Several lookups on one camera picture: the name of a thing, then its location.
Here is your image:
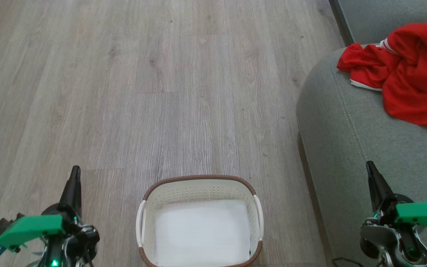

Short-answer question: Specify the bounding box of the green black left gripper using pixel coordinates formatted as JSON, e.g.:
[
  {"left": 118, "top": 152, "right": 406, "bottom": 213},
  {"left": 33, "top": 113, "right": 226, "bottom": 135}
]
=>
[{"left": 0, "top": 165, "right": 101, "bottom": 267}]

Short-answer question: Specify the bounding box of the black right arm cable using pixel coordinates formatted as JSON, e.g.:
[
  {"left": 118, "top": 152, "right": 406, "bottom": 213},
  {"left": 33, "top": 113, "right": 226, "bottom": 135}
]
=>
[{"left": 331, "top": 257, "right": 364, "bottom": 267}]

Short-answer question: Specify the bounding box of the white basket liner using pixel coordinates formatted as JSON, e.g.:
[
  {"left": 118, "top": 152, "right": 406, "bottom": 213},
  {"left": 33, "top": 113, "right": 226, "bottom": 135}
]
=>
[{"left": 154, "top": 199, "right": 252, "bottom": 266}]

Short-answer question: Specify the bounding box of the grey sofa section dark base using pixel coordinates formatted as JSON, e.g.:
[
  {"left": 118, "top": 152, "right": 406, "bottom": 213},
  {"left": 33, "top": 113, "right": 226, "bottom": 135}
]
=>
[{"left": 328, "top": 0, "right": 427, "bottom": 47}]

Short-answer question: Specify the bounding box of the red garment with striped trim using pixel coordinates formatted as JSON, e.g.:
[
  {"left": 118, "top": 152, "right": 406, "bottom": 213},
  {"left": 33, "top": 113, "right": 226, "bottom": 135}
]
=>
[{"left": 380, "top": 23, "right": 427, "bottom": 127}]

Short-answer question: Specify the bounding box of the grey sofa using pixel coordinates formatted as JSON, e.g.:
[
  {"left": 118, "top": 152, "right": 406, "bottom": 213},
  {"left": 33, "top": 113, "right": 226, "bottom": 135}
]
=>
[{"left": 296, "top": 37, "right": 427, "bottom": 267}]

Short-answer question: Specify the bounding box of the white perforated basket brown rim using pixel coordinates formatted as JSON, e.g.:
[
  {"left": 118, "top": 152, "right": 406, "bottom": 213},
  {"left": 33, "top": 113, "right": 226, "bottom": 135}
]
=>
[{"left": 136, "top": 175, "right": 265, "bottom": 267}]

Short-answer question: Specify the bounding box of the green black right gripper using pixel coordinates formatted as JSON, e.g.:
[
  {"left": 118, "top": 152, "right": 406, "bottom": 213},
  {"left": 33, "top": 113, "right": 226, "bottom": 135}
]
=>
[{"left": 360, "top": 161, "right": 427, "bottom": 267}]

